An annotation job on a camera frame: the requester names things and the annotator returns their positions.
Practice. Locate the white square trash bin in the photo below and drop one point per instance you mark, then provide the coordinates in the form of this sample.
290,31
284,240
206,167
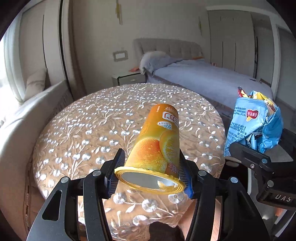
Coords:
249,179

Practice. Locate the round embroidered beige tablecloth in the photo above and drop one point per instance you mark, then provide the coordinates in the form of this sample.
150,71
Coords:
89,132

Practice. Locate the beige wardrobe doors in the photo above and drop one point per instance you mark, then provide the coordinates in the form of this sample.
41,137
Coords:
242,41

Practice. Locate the white bed pillow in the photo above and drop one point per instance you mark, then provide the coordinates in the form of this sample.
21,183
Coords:
153,60

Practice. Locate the bed with lavender duvet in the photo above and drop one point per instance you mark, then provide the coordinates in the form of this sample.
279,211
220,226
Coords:
217,85

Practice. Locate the beige tufted headboard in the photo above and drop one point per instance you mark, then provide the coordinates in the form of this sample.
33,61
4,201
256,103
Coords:
176,49

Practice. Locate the gold wall sconce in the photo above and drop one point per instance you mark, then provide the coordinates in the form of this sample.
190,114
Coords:
118,12

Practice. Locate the framed wall switch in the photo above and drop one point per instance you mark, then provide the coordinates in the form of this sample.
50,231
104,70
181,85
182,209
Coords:
121,55

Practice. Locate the blue chip bag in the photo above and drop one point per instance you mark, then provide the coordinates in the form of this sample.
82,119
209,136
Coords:
256,123

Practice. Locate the orange item on nightstand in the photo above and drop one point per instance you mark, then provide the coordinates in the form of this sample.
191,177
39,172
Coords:
135,69

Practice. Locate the beige throw pillow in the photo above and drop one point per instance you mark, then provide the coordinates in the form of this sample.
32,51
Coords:
37,83

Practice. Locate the sheer white curtain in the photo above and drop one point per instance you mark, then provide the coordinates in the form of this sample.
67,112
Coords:
11,71

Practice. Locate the grey white nightstand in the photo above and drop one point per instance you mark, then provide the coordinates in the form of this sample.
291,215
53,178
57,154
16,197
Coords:
124,78

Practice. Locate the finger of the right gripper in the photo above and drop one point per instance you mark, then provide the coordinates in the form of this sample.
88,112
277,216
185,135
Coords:
267,172

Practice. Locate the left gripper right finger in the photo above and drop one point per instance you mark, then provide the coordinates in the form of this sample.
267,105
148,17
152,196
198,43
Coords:
239,217

